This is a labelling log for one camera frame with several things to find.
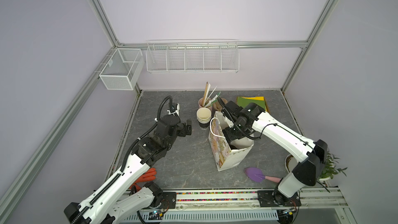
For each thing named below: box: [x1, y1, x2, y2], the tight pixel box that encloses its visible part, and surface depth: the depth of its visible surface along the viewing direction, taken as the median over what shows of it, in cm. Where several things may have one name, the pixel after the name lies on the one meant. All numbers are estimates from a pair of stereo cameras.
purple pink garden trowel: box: [244, 166, 282, 184], surface depth 82 cm
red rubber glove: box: [129, 168, 157, 190], surface depth 83 cm
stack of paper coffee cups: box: [196, 107, 212, 131], surface depth 93 cm
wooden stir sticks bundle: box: [201, 81, 221, 108], surface depth 101 cm
